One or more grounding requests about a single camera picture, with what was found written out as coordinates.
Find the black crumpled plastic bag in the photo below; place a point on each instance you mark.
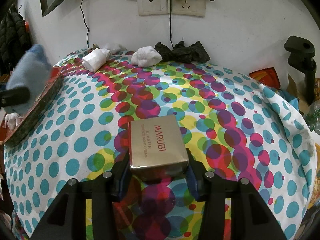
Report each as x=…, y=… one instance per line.
x=182, y=54

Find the colourful polka dot cloth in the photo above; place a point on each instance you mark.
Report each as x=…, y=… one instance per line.
x=237, y=127

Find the orange red packet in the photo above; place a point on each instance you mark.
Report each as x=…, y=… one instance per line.
x=267, y=76

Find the clear plastic bag pile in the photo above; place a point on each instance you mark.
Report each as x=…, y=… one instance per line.
x=312, y=117

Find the white wall socket plate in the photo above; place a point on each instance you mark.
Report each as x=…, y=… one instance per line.
x=179, y=7

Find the black clamp stand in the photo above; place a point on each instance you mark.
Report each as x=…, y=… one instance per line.
x=301, y=56

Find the white sock ball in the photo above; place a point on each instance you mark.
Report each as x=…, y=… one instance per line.
x=146, y=57

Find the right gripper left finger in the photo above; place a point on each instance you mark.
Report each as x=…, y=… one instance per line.
x=65, y=217

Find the white sock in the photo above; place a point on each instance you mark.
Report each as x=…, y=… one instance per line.
x=11, y=121
x=95, y=59

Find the brown square cream box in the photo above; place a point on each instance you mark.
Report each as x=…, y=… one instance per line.
x=156, y=149

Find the blue sock pair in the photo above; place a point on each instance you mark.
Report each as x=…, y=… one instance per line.
x=32, y=71

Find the red round tray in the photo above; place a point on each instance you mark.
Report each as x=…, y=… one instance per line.
x=14, y=137

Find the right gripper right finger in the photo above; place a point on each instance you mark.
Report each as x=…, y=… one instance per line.
x=250, y=216

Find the white crumpled tissue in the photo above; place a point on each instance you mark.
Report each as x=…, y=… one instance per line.
x=113, y=47

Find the black hanging jacket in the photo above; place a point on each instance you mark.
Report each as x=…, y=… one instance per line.
x=15, y=40

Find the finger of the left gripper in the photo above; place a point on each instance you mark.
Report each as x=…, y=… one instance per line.
x=13, y=97

